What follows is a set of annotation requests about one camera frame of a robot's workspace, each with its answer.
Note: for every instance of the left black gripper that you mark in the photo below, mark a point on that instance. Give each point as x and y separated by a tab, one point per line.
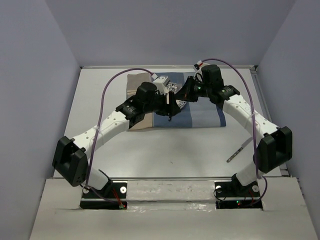
171	109

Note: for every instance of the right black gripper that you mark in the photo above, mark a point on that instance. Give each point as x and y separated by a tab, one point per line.
185	93

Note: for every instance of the blue floral ceramic plate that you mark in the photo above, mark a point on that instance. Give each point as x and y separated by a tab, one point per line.
175	87

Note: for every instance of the blue beige checked cloth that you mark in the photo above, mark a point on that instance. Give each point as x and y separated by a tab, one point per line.
200	114

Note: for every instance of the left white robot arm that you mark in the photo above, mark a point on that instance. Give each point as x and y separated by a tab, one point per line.
73	157

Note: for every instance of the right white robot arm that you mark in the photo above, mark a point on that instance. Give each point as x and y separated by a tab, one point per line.
272	145

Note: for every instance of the silver table knife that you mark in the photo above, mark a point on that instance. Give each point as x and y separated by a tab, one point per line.
239	150

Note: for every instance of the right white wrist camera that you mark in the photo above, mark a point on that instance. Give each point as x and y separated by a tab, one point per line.
198	71

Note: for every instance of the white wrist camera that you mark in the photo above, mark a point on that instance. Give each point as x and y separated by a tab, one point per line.
161	83
198	71

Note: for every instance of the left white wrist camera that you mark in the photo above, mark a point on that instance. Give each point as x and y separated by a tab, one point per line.
161	83

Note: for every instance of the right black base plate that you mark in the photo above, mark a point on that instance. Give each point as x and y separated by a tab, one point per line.
246	198

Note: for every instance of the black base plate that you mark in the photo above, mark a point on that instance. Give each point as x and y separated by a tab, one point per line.
114	198
246	198

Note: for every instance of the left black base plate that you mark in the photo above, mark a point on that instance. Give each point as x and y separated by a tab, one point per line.
114	198

